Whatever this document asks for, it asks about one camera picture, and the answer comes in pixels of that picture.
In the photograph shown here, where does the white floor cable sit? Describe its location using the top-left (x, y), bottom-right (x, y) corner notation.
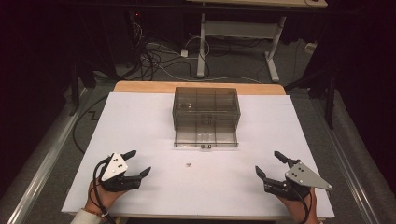
top-left (141, 35), bottom-right (263, 84)

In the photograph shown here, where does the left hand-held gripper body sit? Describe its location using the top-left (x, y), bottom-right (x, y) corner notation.
top-left (98, 151), bottom-right (143, 193)

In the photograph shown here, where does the white metal desk frame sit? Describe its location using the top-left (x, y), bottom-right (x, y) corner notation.
top-left (195, 11), bottom-right (288, 84)

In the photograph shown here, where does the black floor cable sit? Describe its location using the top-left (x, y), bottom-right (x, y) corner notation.
top-left (72, 94), bottom-right (109, 155)

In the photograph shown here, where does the transparent grey drawer box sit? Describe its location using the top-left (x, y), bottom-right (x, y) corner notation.
top-left (172, 86), bottom-right (242, 149)

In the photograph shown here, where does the white table sheet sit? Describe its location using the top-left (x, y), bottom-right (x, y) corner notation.
top-left (61, 91), bottom-right (336, 219)

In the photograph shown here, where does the black metal stand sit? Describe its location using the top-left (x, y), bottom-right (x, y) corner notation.
top-left (66, 59), bottom-right (97, 118)
top-left (284, 66), bottom-right (339, 131)

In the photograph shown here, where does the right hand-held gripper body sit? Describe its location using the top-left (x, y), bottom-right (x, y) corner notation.
top-left (262, 158), bottom-right (333, 202)

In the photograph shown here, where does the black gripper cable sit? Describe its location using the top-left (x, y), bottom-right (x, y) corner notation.
top-left (92, 155), bottom-right (117, 224)
top-left (295, 186), bottom-right (313, 224)

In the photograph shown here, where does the bundle of black floor cables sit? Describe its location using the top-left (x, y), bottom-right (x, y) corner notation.
top-left (122, 18), bottom-right (213, 82)

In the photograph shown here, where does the beaded wrist bracelet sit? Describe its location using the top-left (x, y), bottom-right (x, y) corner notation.
top-left (81, 206), bottom-right (110, 219)

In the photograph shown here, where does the person's right hand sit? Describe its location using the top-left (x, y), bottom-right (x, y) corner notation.
top-left (276, 188), bottom-right (319, 223)

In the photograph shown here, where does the silver metal floor rail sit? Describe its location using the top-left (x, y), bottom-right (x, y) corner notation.
top-left (313, 98), bottom-right (382, 224)
top-left (5, 87), bottom-right (90, 224)

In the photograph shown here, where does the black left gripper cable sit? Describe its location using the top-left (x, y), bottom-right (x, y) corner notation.
top-left (92, 155), bottom-right (117, 224)

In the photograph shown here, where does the person's left hand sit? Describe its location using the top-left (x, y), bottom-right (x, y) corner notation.
top-left (84, 178), bottom-right (129, 217)

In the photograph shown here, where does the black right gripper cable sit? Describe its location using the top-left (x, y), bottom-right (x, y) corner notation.
top-left (295, 186), bottom-right (313, 224)

